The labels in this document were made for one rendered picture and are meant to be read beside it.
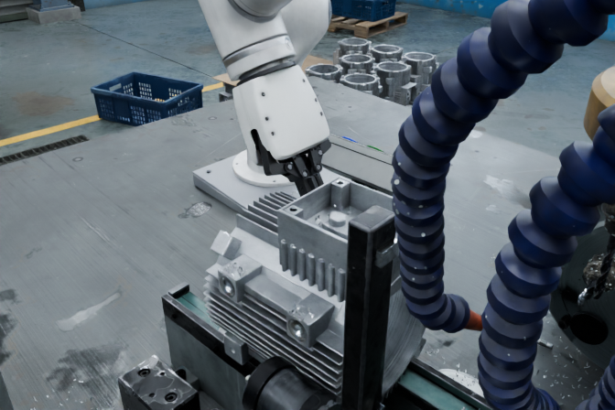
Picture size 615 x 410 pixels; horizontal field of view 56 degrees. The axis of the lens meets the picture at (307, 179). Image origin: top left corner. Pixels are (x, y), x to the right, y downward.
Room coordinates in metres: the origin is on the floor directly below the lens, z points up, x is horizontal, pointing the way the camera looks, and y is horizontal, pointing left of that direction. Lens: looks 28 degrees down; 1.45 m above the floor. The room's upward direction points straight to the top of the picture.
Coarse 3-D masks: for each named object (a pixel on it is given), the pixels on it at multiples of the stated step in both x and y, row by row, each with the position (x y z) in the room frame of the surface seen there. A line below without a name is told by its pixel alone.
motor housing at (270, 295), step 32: (256, 224) 0.54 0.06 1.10; (256, 256) 0.52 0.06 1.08; (256, 288) 0.47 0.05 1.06; (288, 288) 0.47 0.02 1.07; (224, 320) 0.50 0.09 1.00; (256, 320) 0.46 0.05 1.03; (416, 320) 0.52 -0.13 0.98; (256, 352) 0.47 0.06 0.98; (288, 352) 0.43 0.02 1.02; (320, 352) 0.41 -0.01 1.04; (320, 384) 0.41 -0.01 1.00; (384, 384) 0.46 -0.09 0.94
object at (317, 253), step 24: (312, 192) 0.54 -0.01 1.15; (336, 192) 0.55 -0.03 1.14; (360, 192) 0.55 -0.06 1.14; (288, 216) 0.49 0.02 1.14; (312, 216) 0.54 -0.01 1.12; (336, 216) 0.50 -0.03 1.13; (288, 240) 0.49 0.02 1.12; (312, 240) 0.47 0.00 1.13; (336, 240) 0.45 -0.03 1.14; (288, 264) 0.49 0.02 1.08; (312, 264) 0.46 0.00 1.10; (336, 264) 0.45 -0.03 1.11; (336, 288) 0.45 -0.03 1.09
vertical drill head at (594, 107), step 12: (612, 72) 0.35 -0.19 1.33; (600, 84) 0.33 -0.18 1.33; (612, 84) 0.33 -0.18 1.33; (600, 96) 0.32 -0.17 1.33; (612, 96) 0.31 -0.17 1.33; (588, 108) 0.33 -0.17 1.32; (600, 108) 0.31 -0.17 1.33; (588, 120) 0.32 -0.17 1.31; (588, 132) 0.32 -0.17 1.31; (612, 204) 0.30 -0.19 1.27; (612, 216) 0.30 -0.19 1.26; (612, 228) 0.30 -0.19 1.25; (612, 240) 0.31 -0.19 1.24; (612, 252) 0.30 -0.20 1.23; (600, 276) 0.31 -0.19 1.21; (600, 288) 0.31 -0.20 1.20
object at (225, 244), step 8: (296, 192) 0.63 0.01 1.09; (224, 232) 0.54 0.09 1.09; (216, 240) 0.54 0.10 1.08; (224, 240) 0.53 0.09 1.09; (232, 240) 0.53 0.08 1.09; (240, 240) 0.54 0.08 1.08; (216, 248) 0.53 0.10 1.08; (224, 248) 0.52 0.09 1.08; (232, 248) 0.53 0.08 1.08; (224, 256) 0.52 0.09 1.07; (232, 256) 0.53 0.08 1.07; (344, 304) 0.42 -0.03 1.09; (336, 320) 0.41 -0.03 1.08; (424, 344) 0.51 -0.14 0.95; (416, 352) 0.50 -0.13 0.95
